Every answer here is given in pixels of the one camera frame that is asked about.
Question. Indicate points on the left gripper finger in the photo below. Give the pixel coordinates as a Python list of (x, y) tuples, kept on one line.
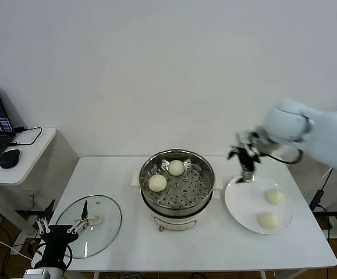
[(43, 226), (80, 226)]

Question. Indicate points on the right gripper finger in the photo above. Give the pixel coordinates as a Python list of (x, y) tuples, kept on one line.
[(246, 177), (234, 153)]

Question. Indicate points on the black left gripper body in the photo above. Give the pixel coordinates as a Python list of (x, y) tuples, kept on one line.
[(57, 238)]

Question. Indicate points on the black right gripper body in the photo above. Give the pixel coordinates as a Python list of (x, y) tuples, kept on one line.
[(248, 162)]

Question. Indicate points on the white steamed baozi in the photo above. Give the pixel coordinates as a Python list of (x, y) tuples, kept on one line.
[(275, 197), (176, 168), (268, 221), (157, 183)]

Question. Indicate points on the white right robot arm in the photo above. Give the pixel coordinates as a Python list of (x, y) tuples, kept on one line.
[(287, 125)]

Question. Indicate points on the stainless steel steamer basket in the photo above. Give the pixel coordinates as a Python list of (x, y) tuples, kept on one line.
[(191, 189)]

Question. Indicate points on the white round plate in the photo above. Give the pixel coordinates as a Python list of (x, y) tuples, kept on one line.
[(244, 203)]

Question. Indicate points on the white side table with mouse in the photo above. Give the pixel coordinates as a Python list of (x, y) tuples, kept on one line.
[(25, 162)]

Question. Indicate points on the black computer mouse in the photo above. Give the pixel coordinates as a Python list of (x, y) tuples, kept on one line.
[(9, 159)]

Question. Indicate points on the cream electric cooker base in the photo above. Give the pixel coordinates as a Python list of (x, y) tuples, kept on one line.
[(180, 222)]

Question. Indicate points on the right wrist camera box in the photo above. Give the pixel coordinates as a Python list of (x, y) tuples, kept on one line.
[(245, 139)]

